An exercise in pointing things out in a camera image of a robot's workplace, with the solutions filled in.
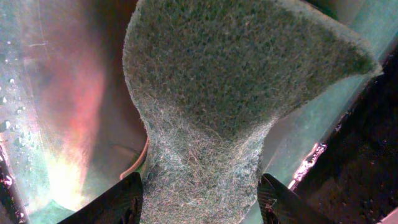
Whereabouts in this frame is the green scouring sponge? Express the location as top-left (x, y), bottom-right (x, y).
top-left (123, 0), bottom-right (381, 223)

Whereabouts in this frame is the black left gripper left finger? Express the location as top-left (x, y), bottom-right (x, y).
top-left (59, 172), bottom-right (143, 224)

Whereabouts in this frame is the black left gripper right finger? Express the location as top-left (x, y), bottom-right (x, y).
top-left (257, 174), bottom-right (335, 224)

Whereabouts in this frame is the black rectangular tray green liquid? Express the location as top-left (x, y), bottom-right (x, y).
top-left (1, 1), bottom-right (397, 223)

